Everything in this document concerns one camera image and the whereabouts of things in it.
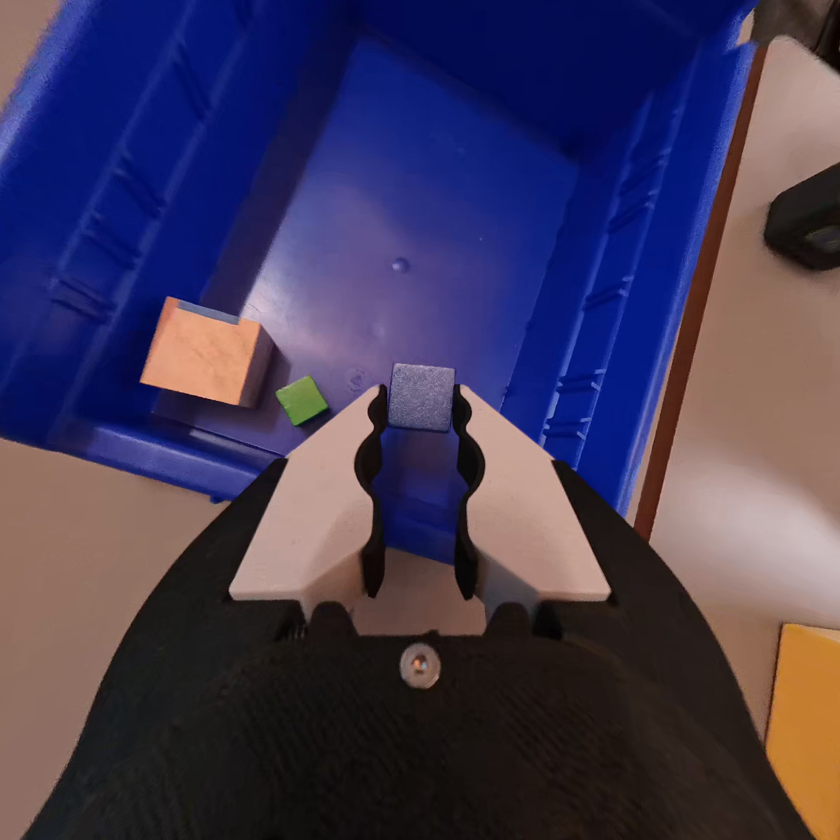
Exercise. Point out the grey desk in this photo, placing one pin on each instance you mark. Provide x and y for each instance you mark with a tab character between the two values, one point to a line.
65	590

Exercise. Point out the small blue-grey cube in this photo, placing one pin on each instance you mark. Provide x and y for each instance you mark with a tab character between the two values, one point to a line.
420	397

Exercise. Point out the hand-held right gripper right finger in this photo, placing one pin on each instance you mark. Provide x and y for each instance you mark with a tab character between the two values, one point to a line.
531	518

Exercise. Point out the black rounded object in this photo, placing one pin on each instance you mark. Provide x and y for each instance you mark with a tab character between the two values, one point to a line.
804	220

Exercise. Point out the adjoining grey table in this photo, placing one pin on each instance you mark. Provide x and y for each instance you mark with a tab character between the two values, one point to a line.
754	459

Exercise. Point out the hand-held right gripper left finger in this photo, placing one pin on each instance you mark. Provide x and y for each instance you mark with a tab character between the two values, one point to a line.
308	512

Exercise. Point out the small green cube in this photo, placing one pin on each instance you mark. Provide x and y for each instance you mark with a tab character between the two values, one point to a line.
302	400

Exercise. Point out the yellow bin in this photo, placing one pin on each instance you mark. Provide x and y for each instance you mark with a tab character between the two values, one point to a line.
807	722

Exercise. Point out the wooden block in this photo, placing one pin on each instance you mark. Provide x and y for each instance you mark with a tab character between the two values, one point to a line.
200	354

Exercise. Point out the blue plastic bin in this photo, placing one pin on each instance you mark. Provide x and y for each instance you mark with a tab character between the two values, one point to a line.
426	197

